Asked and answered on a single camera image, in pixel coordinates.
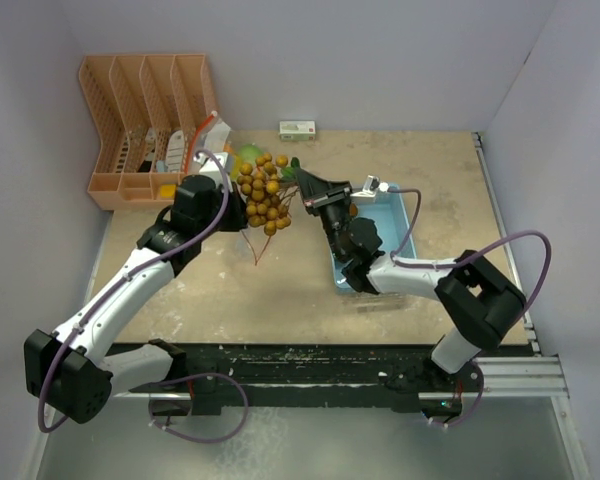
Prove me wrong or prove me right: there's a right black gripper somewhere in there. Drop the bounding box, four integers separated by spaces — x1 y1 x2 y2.
293 169 354 262

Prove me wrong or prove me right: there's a brown longan bunch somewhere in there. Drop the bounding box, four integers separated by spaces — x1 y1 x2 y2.
237 152 300 237

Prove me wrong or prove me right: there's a clear orange zip bag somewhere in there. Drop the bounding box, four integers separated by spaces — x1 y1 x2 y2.
182 110 247 183

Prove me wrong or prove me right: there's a green cabbage back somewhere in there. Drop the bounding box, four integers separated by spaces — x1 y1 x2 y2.
228 144 264 181

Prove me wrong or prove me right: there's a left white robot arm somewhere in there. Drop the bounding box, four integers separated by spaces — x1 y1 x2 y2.
24 175 246 433

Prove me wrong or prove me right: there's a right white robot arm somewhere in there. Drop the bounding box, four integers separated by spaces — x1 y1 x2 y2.
294 168 526 391

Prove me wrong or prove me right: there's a yellow block in organizer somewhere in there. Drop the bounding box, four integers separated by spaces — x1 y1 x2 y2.
158 184 177 200

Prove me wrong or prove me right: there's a white tube in organizer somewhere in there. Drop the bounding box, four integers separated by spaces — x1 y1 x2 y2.
164 130 185 172

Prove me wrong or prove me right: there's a green white small box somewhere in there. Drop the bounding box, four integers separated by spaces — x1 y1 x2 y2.
279 120 317 142

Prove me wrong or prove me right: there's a blue plastic basket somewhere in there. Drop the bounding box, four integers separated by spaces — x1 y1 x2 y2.
331 192 417 295

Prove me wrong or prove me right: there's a pink desk organizer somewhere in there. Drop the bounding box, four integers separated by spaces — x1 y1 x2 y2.
79 53 219 211

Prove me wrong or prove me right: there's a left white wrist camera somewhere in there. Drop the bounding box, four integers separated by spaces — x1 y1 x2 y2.
193 152 235 177

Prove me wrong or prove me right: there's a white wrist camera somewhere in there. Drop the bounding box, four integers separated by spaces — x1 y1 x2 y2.
351 175 390 203
193 152 235 177

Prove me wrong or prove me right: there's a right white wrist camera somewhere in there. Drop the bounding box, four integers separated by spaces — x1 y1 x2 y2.
351 175 390 203

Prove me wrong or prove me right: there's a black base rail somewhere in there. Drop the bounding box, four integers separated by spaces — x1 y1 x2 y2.
99 342 486 416

